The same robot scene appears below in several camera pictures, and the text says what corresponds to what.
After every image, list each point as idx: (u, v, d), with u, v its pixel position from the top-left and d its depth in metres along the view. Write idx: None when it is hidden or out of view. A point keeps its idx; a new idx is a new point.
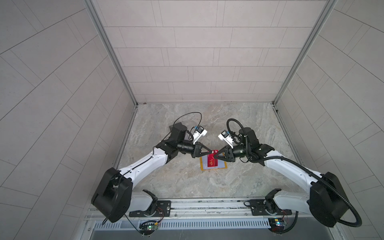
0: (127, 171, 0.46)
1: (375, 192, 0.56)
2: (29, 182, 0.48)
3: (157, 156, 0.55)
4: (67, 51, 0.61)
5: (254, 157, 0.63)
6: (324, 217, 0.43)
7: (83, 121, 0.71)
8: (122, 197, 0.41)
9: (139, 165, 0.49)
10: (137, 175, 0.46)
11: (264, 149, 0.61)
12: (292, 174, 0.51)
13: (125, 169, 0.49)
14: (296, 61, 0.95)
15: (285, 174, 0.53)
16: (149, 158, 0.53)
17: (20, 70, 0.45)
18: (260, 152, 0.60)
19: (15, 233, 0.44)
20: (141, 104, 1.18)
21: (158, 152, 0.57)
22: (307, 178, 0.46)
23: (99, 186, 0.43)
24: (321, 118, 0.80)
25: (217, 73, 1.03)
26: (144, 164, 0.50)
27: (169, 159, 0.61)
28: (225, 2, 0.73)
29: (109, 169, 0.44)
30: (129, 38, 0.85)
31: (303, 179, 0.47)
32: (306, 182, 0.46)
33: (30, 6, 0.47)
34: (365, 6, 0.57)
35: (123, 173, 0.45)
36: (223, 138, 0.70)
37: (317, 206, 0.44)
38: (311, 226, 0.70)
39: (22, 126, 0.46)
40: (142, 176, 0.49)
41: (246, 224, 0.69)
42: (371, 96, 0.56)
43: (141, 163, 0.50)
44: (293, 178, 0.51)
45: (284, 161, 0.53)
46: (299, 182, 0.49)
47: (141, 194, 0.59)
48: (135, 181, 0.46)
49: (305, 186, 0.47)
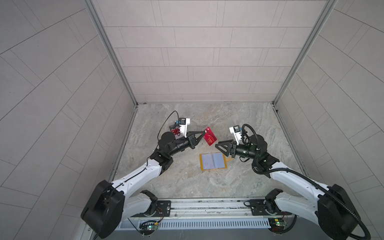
0: (120, 184, 0.46)
1: (375, 192, 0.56)
2: (29, 182, 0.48)
3: (151, 168, 0.55)
4: (67, 51, 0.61)
5: (258, 167, 0.63)
6: (335, 231, 0.42)
7: (83, 121, 0.71)
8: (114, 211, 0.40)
9: (131, 178, 0.49)
10: (129, 187, 0.46)
11: (268, 161, 0.62)
12: (298, 186, 0.51)
13: (118, 182, 0.46)
14: (295, 61, 0.95)
15: (292, 186, 0.53)
16: (143, 170, 0.53)
17: (20, 70, 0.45)
18: (265, 164, 0.60)
19: (15, 233, 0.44)
20: (141, 104, 1.18)
21: (152, 163, 0.57)
22: (314, 190, 0.46)
23: (90, 199, 0.43)
24: (321, 118, 0.80)
25: (217, 73, 1.03)
26: (137, 177, 0.50)
27: (163, 170, 0.60)
28: (225, 2, 0.73)
29: (102, 181, 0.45)
30: (129, 39, 0.85)
31: (310, 192, 0.47)
32: (312, 194, 0.46)
33: (30, 5, 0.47)
34: (366, 6, 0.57)
35: (116, 186, 0.45)
36: (234, 132, 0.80)
37: (328, 220, 0.42)
38: (312, 226, 0.70)
39: (23, 126, 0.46)
40: (135, 189, 0.49)
41: (246, 224, 0.69)
42: (371, 96, 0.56)
43: (134, 175, 0.50)
44: (300, 190, 0.51)
45: (290, 173, 0.53)
46: (306, 194, 0.49)
47: (138, 198, 0.59)
48: (129, 193, 0.45)
49: (312, 198, 0.47)
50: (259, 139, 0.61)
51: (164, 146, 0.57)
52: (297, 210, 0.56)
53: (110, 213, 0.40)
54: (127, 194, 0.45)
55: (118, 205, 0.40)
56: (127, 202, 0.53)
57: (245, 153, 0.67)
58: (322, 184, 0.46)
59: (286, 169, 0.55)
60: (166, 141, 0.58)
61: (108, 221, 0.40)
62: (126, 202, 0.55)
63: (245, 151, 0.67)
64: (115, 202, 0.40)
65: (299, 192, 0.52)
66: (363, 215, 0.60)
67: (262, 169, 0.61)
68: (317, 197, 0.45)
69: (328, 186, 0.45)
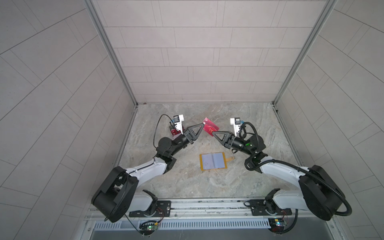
0: (133, 171, 0.49)
1: (375, 192, 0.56)
2: (29, 182, 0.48)
3: (158, 164, 0.58)
4: (67, 51, 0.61)
5: (249, 161, 0.67)
6: (320, 210, 0.44)
7: (83, 121, 0.71)
8: (127, 195, 0.42)
9: (143, 168, 0.52)
10: (140, 175, 0.49)
11: (259, 156, 0.65)
12: (281, 172, 0.54)
13: (132, 169, 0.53)
14: (295, 61, 0.95)
15: (279, 175, 0.56)
16: (151, 163, 0.57)
17: (20, 71, 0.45)
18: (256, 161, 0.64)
19: (15, 233, 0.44)
20: (141, 104, 1.18)
21: (159, 160, 0.61)
22: (296, 173, 0.49)
23: (103, 184, 0.44)
24: (321, 118, 0.80)
25: (217, 73, 1.03)
26: (148, 168, 0.53)
27: (167, 170, 0.65)
28: (225, 2, 0.73)
29: (115, 168, 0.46)
30: (129, 39, 0.85)
31: (293, 175, 0.50)
32: (294, 177, 0.50)
33: (30, 6, 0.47)
34: (366, 6, 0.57)
35: (130, 171, 0.48)
36: (234, 123, 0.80)
37: (312, 200, 0.45)
38: (312, 226, 0.70)
39: (23, 126, 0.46)
40: (144, 179, 0.51)
41: (246, 224, 0.69)
42: (371, 96, 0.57)
43: (145, 166, 0.54)
44: (285, 177, 0.54)
45: (275, 163, 0.57)
46: (289, 177, 0.52)
47: (141, 195, 0.58)
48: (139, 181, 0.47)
49: (294, 180, 0.50)
50: (260, 141, 0.60)
51: (164, 152, 0.58)
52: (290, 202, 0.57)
53: (123, 196, 0.42)
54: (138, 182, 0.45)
55: (131, 189, 0.43)
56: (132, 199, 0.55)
57: (240, 146, 0.66)
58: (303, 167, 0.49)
59: (273, 160, 0.59)
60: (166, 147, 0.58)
61: (121, 204, 0.42)
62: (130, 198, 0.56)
63: (241, 144, 0.66)
64: (129, 186, 0.43)
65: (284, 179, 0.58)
66: (363, 215, 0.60)
67: (253, 165, 0.64)
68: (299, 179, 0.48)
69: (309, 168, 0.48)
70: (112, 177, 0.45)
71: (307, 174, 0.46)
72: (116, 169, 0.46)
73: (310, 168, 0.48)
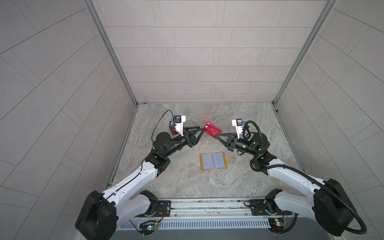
0: (111, 194, 0.44)
1: (375, 192, 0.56)
2: (29, 182, 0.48)
3: (146, 173, 0.53)
4: (67, 51, 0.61)
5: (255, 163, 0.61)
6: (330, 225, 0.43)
7: (83, 121, 0.71)
8: (104, 224, 0.39)
9: (125, 185, 0.47)
10: (121, 196, 0.44)
11: (266, 158, 0.62)
12: (294, 181, 0.51)
13: (109, 191, 0.44)
14: (295, 61, 0.95)
15: (289, 182, 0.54)
16: (136, 175, 0.51)
17: (20, 71, 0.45)
18: (262, 162, 0.61)
19: (15, 233, 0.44)
20: (141, 104, 1.18)
21: (147, 167, 0.55)
22: (310, 185, 0.46)
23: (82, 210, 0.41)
24: (321, 118, 0.80)
25: (217, 73, 1.03)
26: (131, 183, 0.48)
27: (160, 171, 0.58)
28: (225, 2, 0.73)
29: (96, 190, 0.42)
30: (129, 38, 0.85)
31: (306, 187, 0.47)
32: (308, 189, 0.47)
33: (30, 6, 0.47)
34: (366, 6, 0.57)
35: (107, 196, 0.43)
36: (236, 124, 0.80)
37: (324, 215, 0.43)
38: (312, 226, 0.70)
39: (22, 126, 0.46)
40: (130, 195, 0.48)
41: (246, 224, 0.69)
42: (371, 96, 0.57)
43: (128, 182, 0.48)
44: (296, 185, 0.51)
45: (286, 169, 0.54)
46: (302, 189, 0.49)
47: (136, 202, 0.58)
48: (120, 204, 0.44)
49: (308, 194, 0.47)
50: (263, 138, 0.59)
51: (160, 147, 0.54)
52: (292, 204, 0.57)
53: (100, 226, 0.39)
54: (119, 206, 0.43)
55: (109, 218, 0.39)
56: (123, 210, 0.51)
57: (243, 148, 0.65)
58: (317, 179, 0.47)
59: (283, 165, 0.56)
60: (162, 142, 0.55)
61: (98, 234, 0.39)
62: (124, 206, 0.53)
63: (245, 146, 0.65)
64: (105, 215, 0.39)
65: (295, 187, 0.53)
66: (363, 216, 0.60)
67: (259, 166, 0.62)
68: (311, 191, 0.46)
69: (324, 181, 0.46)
70: (90, 202, 0.41)
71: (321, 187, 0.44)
72: (96, 191, 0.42)
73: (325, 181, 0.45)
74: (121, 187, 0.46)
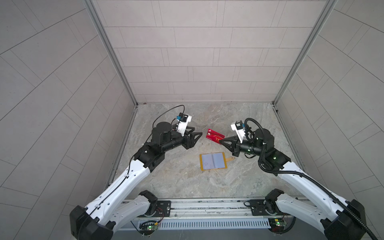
0: (95, 208, 0.40)
1: (375, 192, 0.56)
2: (29, 182, 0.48)
3: (133, 175, 0.47)
4: (67, 51, 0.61)
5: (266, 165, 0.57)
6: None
7: (83, 121, 0.71)
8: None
9: (110, 194, 0.42)
10: (106, 209, 0.40)
11: (279, 158, 0.55)
12: (311, 195, 0.47)
13: (93, 206, 0.40)
14: (296, 61, 0.95)
15: (304, 192, 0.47)
16: (123, 179, 0.45)
17: (20, 71, 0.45)
18: (274, 162, 0.54)
19: (15, 233, 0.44)
20: (141, 104, 1.18)
21: (134, 167, 0.48)
22: (332, 204, 0.42)
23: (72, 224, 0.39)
24: (321, 118, 0.80)
25: (217, 73, 1.03)
26: (117, 191, 0.43)
27: (152, 166, 0.51)
28: (225, 2, 0.73)
29: (78, 206, 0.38)
30: (129, 39, 0.85)
31: (326, 205, 0.43)
32: (329, 209, 0.43)
33: (30, 6, 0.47)
34: (365, 6, 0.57)
35: (90, 211, 0.40)
36: (236, 129, 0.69)
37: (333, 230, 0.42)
38: (312, 226, 0.70)
39: (22, 126, 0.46)
40: (118, 204, 0.43)
41: (246, 224, 0.69)
42: (371, 96, 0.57)
43: (114, 190, 0.43)
44: (313, 199, 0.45)
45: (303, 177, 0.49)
46: (321, 206, 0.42)
47: (133, 205, 0.57)
48: (106, 217, 0.40)
49: (325, 211, 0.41)
50: (265, 132, 0.56)
51: (159, 135, 0.49)
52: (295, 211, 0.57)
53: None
54: (104, 219, 0.40)
55: (98, 233, 0.38)
56: (120, 215, 0.50)
57: (249, 150, 0.62)
58: (339, 198, 0.43)
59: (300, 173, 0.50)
60: (161, 130, 0.50)
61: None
62: (120, 210, 0.52)
63: (250, 148, 0.62)
64: (91, 233, 0.36)
65: (311, 200, 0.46)
66: None
67: (270, 167, 0.56)
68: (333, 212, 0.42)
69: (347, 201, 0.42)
70: (73, 219, 0.38)
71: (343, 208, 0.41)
72: (78, 206, 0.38)
73: (348, 202, 0.42)
74: (106, 198, 0.42)
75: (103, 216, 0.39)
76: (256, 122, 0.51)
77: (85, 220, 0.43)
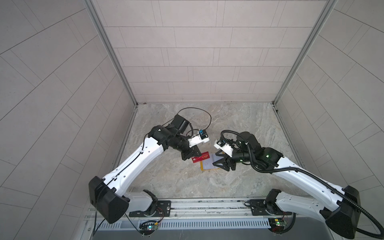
0: (112, 179, 0.41)
1: (375, 192, 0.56)
2: (29, 182, 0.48)
3: (148, 151, 0.47)
4: (67, 51, 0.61)
5: (261, 166, 0.55)
6: (343, 230, 0.43)
7: (83, 121, 0.71)
8: (112, 208, 0.39)
9: (125, 168, 0.43)
10: (122, 181, 0.41)
11: (272, 155, 0.53)
12: (308, 188, 0.47)
13: (110, 176, 0.42)
14: (295, 61, 0.95)
15: (298, 185, 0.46)
16: (138, 155, 0.46)
17: (20, 70, 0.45)
18: (266, 159, 0.53)
19: (14, 233, 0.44)
20: (141, 104, 1.18)
21: (148, 143, 0.48)
22: (332, 196, 0.42)
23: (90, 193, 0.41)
24: (321, 118, 0.80)
25: (217, 73, 1.03)
26: (132, 165, 0.44)
27: (166, 145, 0.51)
28: (225, 2, 0.73)
29: (96, 177, 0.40)
30: (129, 39, 0.85)
31: (326, 198, 0.43)
32: (330, 200, 0.42)
33: (30, 6, 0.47)
34: (365, 6, 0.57)
35: (107, 181, 0.41)
36: (220, 148, 0.70)
37: (338, 220, 0.42)
38: (312, 226, 0.70)
39: (23, 125, 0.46)
40: (134, 177, 0.45)
41: (246, 224, 0.69)
42: (371, 96, 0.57)
43: (129, 164, 0.44)
44: (308, 191, 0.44)
45: (299, 172, 0.48)
46: (320, 198, 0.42)
47: (140, 195, 0.58)
48: (123, 188, 0.41)
49: (326, 203, 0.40)
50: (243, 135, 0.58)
51: (183, 121, 0.58)
52: (297, 209, 0.57)
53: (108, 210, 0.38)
54: (121, 190, 0.41)
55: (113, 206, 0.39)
56: (131, 196, 0.52)
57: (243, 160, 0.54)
58: (335, 186, 0.43)
59: (295, 168, 0.49)
60: (182, 118, 0.56)
61: (110, 217, 0.40)
62: (131, 195, 0.53)
63: (242, 157, 0.61)
64: (108, 202, 0.37)
65: (304, 190, 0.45)
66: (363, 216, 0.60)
67: (263, 166, 0.53)
68: (335, 204, 0.41)
69: (343, 189, 0.42)
70: (91, 189, 0.40)
71: (344, 197, 0.41)
72: (96, 177, 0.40)
73: (345, 190, 0.42)
74: (122, 170, 0.43)
75: (119, 188, 0.40)
76: (226, 130, 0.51)
77: (102, 191, 0.45)
